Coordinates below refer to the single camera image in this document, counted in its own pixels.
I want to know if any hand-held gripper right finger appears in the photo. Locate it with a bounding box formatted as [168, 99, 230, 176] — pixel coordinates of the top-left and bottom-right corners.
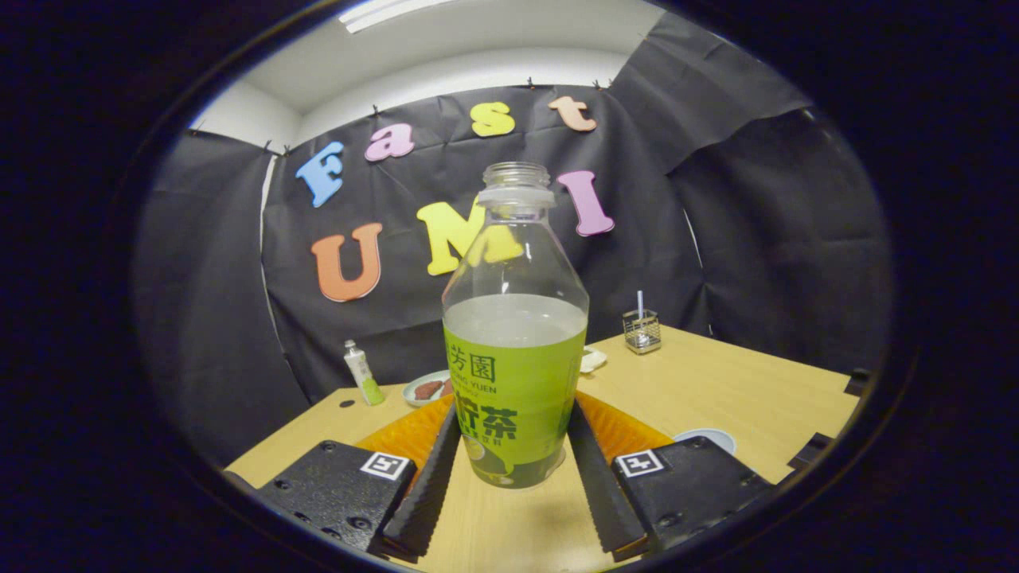
[568, 391, 774, 555]

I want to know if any wire mesh holder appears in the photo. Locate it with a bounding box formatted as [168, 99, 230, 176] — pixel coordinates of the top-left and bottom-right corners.
[622, 308, 663, 356]

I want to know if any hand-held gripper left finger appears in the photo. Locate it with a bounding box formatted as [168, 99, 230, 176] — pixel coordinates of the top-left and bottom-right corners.
[257, 395, 463, 558]

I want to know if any white green squeeze bottle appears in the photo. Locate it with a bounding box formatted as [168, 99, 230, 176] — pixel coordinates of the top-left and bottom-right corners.
[343, 339, 386, 407]

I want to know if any clear green label juice bottle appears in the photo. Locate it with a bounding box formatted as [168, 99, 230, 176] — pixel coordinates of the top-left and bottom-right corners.
[441, 161, 591, 489]

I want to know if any ceiling light panel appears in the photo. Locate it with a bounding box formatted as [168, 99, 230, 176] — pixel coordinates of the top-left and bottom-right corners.
[338, 0, 456, 35]

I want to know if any wooden table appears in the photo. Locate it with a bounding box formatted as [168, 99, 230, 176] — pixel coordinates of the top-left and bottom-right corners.
[225, 324, 863, 573]

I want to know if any light grey cup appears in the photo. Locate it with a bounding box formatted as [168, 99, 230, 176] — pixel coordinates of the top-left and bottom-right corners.
[672, 427, 738, 457]

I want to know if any black backdrop cloth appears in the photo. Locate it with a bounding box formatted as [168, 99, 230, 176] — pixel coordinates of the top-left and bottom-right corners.
[131, 8, 893, 470]

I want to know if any pale green plate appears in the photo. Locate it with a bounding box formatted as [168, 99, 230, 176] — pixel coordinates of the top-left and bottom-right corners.
[401, 368, 454, 408]

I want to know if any black table clamp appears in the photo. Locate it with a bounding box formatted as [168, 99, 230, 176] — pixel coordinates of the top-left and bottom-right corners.
[788, 432, 835, 472]

